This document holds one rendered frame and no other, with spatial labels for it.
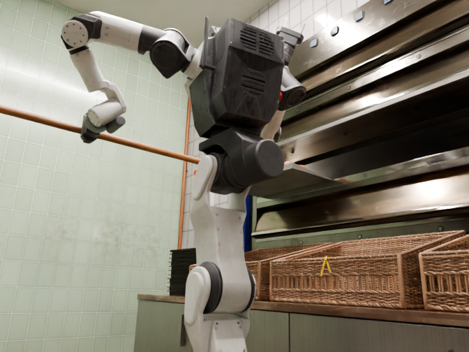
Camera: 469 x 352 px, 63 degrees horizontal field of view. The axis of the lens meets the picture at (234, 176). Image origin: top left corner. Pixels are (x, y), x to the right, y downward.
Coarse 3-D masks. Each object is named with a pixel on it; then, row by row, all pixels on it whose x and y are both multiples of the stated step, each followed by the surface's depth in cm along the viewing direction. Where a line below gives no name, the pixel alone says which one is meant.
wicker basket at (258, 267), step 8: (272, 248) 218; (280, 248) 213; (288, 248) 208; (296, 248) 203; (304, 248) 199; (312, 248) 176; (248, 256) 221; (256, 256) 225; (264, 256) 220; (272, 256) 215; (280, 256) 163; (248, 264) 161; (256, 264) 157; (264, 264) 157; (256, 272) 156; (264, 272) 156; (256, 280) 156; (264, 280) 155; (264, 288) 155; (256, 296) 154; (264, 296) 154
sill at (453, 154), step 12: (432, 156) 160; (444, 156) 156; (456, 156) 152; (384, 168) 176; (396, 168) 171; (408, 168) 167; (336, 180) 196; (348, 180) 190; (360, 180) 185; (288, 192) 222; (300, 192) 214
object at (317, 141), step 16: (448, 80) 146; (464, 80) 143; (400, 96) 161; (416, 96) 156; (432, 96) 154; (448, 96) 153; (464, 96) 151; (368, 112) 171; (384, 112) 169; (400, 112) 167; (432, 112) 164; (448, 112) 162; (320, 128) 192; (336, 128) 187; (352, 128) 185; (368, 128) 182; (384, 128) 180; (400, 128) 178; (288, 144) 210; (304, 144) 207; (320, 144) 204; (336, 144) 201; (288, 160) 228
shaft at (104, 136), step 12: (0, 108) 132; (12, 108) 134; (36, 120) 139; (48, 120) 141; (120, 144) 159; (132, 144) 161; (144, 144) 165; (168, 156) 172; (180, 156) 175; (192, 156) 179
